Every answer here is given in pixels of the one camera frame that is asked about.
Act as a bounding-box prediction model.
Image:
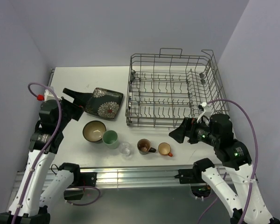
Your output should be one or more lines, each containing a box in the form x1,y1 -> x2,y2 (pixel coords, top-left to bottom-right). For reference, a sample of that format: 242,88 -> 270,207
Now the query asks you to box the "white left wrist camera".
36,89 -> 56,101

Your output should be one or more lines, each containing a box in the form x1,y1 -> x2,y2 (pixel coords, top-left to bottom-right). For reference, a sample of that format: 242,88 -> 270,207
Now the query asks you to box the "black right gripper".
168,116 -> 218,145

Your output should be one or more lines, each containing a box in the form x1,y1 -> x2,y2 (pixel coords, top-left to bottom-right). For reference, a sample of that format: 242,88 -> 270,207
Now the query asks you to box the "dark brown mug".
137,139 -> 156,155

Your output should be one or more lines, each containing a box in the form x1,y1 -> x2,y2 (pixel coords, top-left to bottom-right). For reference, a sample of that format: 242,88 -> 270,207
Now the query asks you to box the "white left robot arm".
0,88 -> 91,224

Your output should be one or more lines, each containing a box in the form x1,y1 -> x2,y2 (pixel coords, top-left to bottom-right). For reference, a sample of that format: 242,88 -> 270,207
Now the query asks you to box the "green ceramic cup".
102,130 -> 119,149

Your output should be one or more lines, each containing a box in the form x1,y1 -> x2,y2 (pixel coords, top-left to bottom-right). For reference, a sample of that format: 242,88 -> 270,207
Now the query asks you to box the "blue-brown ceramic bowl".
82,120 -> 106,143

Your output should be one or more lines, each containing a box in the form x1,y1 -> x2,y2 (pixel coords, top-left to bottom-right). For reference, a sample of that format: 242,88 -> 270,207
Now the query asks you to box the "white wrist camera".
197,102 -> 212,123
36,89 -> 56,101

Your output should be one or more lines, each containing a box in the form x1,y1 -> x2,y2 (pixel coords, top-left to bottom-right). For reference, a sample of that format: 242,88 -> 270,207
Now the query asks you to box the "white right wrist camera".
197,102 -> 212,123

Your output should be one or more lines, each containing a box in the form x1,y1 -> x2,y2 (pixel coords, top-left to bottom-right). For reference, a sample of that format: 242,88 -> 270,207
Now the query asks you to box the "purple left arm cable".
11,82 -> 101,224

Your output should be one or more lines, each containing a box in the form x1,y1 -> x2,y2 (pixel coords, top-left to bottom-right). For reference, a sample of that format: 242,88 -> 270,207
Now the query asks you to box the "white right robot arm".
169,114 -> 280,224

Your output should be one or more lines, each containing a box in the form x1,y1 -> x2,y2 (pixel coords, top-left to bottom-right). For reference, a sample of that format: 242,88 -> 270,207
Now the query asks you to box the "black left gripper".
56,88 -> 93,130

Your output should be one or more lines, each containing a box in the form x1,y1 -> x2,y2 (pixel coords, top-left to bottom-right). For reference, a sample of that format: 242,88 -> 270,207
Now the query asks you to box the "orange small mug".
158,142 -> 173,157

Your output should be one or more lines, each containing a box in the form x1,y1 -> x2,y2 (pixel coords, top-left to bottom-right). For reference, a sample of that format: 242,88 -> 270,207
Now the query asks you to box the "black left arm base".
63,172 -> 97,201

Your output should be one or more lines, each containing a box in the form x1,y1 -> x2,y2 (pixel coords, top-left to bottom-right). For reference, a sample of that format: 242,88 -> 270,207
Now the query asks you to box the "black floral square plate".
84,87 -> 124,119

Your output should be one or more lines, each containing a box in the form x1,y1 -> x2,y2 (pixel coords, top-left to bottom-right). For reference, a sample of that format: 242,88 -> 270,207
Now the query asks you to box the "grey wire dish rack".
125,48 -> 229,129

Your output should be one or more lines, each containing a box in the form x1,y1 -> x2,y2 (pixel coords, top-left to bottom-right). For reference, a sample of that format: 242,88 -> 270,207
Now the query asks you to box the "clear glass tumbler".
119,142 -> 132,159

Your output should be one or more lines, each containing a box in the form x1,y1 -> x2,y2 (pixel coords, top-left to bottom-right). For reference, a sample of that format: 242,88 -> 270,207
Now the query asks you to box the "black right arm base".
174,168 -> 206,184

